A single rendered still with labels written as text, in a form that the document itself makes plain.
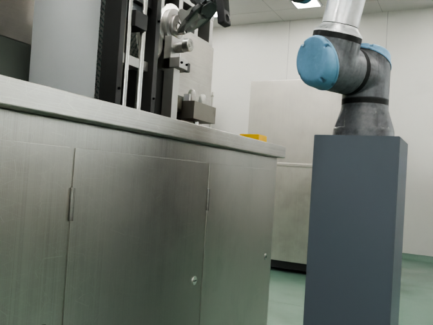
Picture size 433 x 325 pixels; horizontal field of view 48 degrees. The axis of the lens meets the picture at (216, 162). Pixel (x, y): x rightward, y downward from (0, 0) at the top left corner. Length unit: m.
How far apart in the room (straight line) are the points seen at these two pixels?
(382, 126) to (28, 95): 0.83
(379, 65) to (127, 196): 0.68
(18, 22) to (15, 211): 0.90
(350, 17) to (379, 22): 5.00
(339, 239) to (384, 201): 0.14
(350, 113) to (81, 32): 0.72
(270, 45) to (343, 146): 5.31
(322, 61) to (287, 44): 5.25
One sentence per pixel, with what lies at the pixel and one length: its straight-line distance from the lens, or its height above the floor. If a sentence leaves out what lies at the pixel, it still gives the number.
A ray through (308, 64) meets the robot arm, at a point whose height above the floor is 1.05.
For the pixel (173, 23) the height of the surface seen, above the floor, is 1.25.
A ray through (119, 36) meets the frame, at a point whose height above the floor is 1.09.
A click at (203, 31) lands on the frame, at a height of 1.52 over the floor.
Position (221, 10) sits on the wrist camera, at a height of 1.28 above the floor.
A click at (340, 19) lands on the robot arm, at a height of 1.16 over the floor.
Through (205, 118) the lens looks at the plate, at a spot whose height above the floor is 0.98.
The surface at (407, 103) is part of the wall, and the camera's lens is 5.92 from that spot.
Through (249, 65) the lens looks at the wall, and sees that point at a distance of 6.51.
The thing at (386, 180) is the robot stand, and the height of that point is 0.80.
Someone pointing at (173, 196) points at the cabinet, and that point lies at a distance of 1.11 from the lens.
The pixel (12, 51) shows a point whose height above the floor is 1.11.
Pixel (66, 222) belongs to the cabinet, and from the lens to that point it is 0.86.
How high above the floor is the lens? 0.78
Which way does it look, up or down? 2 degrees up
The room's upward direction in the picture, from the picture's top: 4 degrees clockwise
